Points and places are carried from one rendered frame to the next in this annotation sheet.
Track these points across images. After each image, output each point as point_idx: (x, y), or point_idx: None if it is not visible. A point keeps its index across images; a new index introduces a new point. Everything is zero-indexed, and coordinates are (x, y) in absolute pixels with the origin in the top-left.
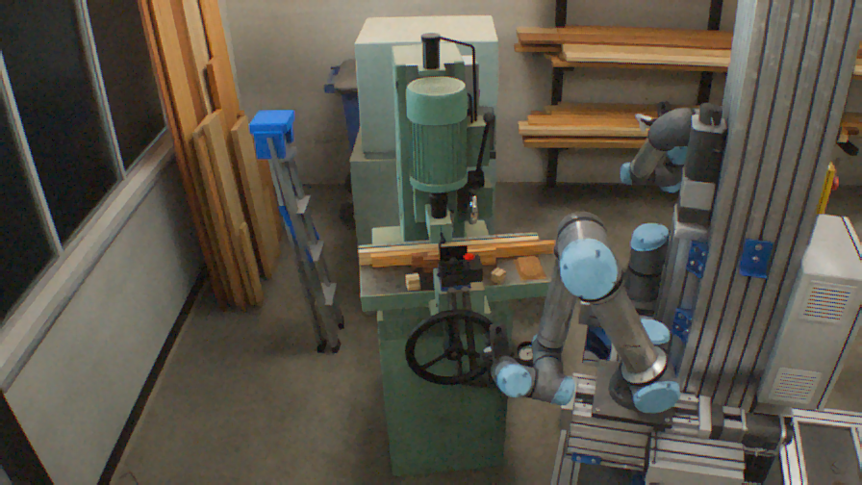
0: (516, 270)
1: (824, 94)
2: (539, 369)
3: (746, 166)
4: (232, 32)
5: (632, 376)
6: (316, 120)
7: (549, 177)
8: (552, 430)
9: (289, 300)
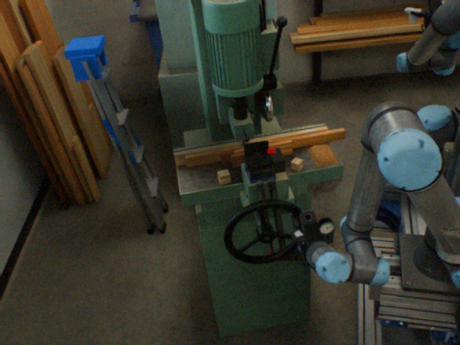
0: (311, 158)
1: None
2: (353, 252)
3: None
4: None
5: (451, 257)
6: (128, 47)
7: (315, 76)
8: (346, 284)
9: (121, 194)
